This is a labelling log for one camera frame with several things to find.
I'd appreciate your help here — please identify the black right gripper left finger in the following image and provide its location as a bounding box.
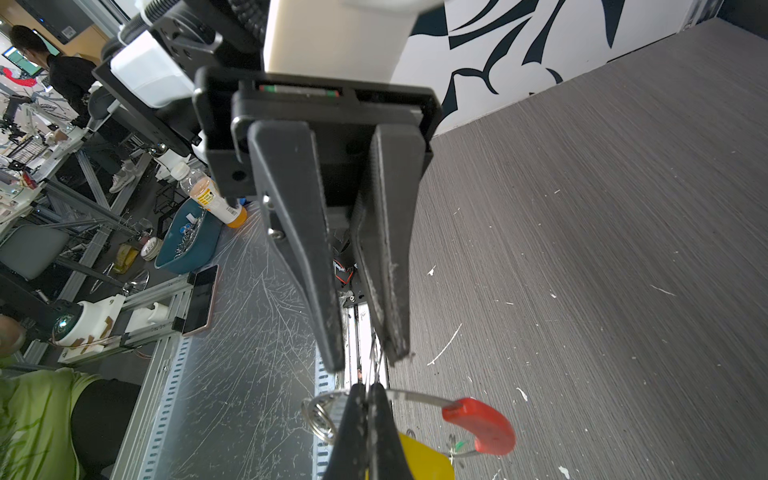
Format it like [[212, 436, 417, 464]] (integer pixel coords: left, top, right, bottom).
[[322, 383, 368, 480]]

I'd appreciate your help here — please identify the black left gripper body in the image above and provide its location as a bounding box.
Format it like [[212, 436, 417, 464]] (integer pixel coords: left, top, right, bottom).
[[191, 65, 444, 253]]

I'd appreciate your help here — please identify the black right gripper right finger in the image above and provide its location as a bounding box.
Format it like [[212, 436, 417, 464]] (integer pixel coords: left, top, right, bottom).
[[367, 383, 414, 480]]

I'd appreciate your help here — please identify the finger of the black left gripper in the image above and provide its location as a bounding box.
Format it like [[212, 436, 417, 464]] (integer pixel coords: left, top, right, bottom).
[[351, 124, 426, 363], [247, 120, 345, 373]]

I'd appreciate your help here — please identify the yellow key tag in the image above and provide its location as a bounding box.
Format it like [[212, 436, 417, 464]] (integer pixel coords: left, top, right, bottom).
[[365, 433, 455, 480]]

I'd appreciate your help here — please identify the red handled wire keyring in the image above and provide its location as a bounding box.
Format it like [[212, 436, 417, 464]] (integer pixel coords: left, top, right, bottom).
[[301, 386, 517, 460]]

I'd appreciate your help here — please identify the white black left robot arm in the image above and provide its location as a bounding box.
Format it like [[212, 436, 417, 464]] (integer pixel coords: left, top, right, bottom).
[[95, 1, 442, 372]]

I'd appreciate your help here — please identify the plastic bottle orange cap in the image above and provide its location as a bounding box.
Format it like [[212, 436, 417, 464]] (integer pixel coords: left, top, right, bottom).
[[170, 163, 247, 228]]

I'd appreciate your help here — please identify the teal bowl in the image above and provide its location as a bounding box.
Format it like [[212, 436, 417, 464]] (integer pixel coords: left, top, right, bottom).
[[154, 199, 224, 275]]

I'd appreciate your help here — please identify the black smartphone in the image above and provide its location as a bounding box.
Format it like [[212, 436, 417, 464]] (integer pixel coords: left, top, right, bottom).
[[181, 265, 219, 336]]

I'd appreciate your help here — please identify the person in black shirt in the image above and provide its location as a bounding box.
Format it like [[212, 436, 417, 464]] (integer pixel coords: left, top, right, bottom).
[[9, 25, 96, 128]]

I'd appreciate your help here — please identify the person in green shirt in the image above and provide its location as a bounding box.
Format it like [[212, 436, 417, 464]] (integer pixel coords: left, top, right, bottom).
[[0, 314, 142, 480]]

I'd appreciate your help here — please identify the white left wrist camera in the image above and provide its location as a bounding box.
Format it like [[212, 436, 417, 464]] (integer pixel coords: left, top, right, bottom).
[[263, 0, 441, 83]]

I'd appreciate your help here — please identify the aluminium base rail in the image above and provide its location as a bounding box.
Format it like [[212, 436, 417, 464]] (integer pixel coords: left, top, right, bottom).
[[302, 290, 389, 479]]

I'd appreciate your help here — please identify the white slotted cable duct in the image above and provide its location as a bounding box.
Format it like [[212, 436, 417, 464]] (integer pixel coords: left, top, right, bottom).
[[111, 333, 190, 479]]

